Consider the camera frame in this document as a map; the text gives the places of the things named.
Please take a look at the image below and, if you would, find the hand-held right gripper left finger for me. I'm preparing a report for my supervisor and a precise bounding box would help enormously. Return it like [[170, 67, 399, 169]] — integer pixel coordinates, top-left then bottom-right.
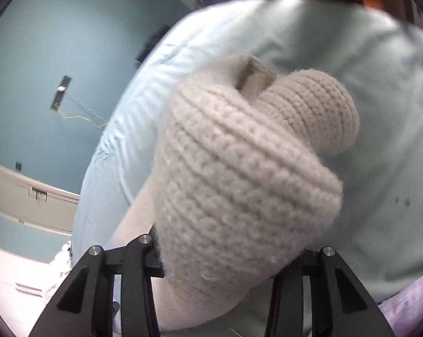
[[29, 233, 164, 337]]

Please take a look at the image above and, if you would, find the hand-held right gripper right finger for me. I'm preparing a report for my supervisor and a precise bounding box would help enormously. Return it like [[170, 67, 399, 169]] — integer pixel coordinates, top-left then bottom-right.
[[264, 246, 396, 337]]

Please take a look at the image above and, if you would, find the blue and cream knit sweater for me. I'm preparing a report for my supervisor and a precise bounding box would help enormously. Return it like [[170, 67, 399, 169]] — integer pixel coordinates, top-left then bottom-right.
[[109, 54, 360, 331]]

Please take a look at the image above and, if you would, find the white down jacket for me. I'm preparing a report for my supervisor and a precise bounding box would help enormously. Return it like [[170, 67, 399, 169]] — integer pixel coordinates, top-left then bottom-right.
[[50, 240, 74, 278]]

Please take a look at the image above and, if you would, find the white wardrobe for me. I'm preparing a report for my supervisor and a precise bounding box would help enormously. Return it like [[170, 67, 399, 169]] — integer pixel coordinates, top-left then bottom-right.
[[0, 242, 71, 331]]

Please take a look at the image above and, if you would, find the cream room door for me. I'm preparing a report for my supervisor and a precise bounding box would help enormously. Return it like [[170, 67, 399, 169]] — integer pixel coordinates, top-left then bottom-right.
[[0, 158, 81, 236]]

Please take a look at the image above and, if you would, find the bed with teal sheet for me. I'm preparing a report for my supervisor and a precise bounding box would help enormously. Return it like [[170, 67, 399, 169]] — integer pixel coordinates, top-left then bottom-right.
[[72, 0, 423, 337]]

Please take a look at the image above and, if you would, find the dark cardboard box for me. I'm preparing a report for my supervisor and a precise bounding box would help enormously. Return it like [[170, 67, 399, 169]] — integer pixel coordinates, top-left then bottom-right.
[[136, 24, 171, 67]]

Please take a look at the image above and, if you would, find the black wall socket strip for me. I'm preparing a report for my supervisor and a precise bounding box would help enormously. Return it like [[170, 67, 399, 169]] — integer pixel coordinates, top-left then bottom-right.
[[50, 75, 73, 111]]

